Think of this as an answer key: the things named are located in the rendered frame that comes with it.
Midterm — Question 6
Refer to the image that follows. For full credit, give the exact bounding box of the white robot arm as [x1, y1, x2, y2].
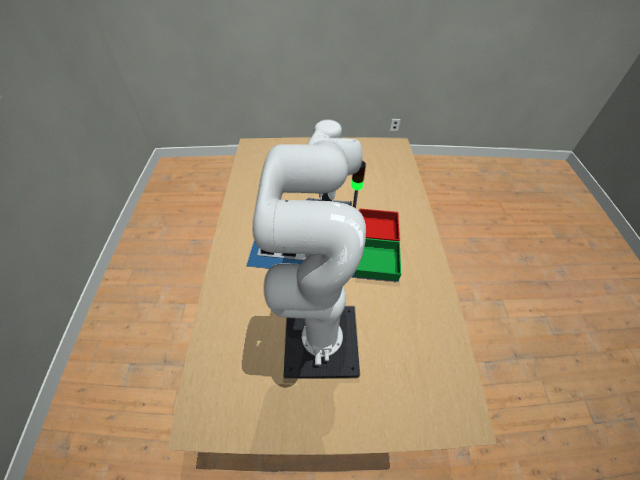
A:
[253, 120, 366, 365]

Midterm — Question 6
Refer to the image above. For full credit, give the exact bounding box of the red bin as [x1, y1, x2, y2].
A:
[359, 209, 400, 242]

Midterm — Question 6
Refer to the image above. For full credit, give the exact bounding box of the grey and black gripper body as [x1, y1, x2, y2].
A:
[319, 190, 336, 200]

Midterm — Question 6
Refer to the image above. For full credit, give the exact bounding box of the green bin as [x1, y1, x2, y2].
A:
[355, 238, 401, 281]

